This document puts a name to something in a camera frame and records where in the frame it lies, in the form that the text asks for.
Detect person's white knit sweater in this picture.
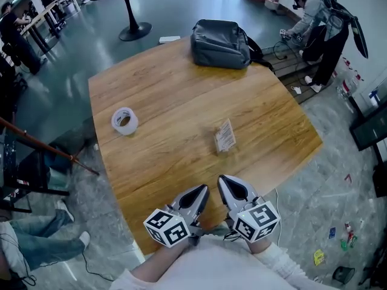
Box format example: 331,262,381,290
110,234,333,290

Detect dark grey backpack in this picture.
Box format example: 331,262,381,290
189,19,275,72

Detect white floor cable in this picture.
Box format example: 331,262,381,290
273,188,284,247

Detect person's left forearm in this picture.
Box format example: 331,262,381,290
110,240,194,290

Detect black green equipment pack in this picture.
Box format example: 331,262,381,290
323,0,369,59

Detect person's right forearm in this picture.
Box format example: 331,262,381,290
244,239,312,286

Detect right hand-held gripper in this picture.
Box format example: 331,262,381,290
217,175,281,243

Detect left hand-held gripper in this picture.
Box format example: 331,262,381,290
143,184,210,248

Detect black mesh pen cup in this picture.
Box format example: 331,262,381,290
331,266,356,286

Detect wooden high desk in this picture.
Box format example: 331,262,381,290
21,1,66,54

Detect black box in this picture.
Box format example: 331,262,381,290
372,161,387,198

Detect black glass-door cabinet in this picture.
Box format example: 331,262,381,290
349,85,387,152

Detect round black pedestal table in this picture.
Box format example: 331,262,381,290
89,0,158,42

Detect yellow packet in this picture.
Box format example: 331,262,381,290
313,248,326,266

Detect wooden table with white legs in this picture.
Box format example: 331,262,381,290
88,36,324,255

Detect black floor cable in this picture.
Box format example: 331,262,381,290
80,251,114,282

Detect dark wooden steps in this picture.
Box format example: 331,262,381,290
261,48,333,104

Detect clear packing tape roll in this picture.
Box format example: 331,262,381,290
111,107,139,136

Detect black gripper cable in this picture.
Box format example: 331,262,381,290
223,221,243,242

